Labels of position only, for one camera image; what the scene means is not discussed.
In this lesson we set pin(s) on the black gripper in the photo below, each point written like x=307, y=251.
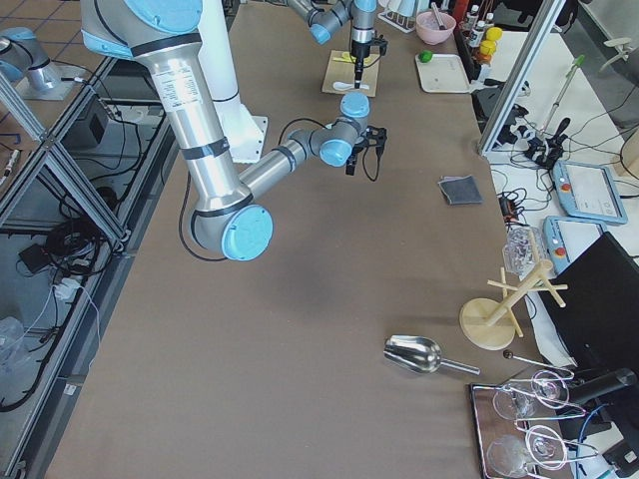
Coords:
x=353, y=160
x=359, y=51

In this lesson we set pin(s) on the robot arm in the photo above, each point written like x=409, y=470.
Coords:
x=185, y=47
x=323, y=24

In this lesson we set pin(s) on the pink bowl with ice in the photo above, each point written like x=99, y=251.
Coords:
x=427, y=27

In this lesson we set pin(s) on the yellow plastic knife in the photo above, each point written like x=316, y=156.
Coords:
x=346, y=59

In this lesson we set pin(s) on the bamboo cutting board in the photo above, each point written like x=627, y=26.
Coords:
x=344, y=72

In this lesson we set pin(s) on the green lime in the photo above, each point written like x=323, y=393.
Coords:
x=425, y=56

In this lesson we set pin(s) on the cream rabbit tray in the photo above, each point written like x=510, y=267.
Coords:
x=442, y=74

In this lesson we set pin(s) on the grey folded cloth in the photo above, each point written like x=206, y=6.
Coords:
x=459, y=191

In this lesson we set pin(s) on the metal scoop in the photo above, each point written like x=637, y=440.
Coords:
x=421, y=354

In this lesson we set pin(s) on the wooden mug tree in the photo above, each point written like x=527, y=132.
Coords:
x=492, y=325

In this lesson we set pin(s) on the near teach pendant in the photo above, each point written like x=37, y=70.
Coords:
x=568, y=238

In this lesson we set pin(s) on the teach pendant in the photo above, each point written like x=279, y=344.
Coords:
x=588, y=192
x=568, y=238

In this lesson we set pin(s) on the far teach pendant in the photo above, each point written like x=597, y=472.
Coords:
x=588, y=192

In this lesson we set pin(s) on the black monitor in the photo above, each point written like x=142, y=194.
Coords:
x=598, y=324

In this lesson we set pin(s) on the wine glass rack tray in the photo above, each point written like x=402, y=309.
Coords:
x=517, y=426

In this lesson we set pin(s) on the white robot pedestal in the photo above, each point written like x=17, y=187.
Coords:
x=245, y=132

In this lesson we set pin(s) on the aluminium frame post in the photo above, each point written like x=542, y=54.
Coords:
x=531, y=47

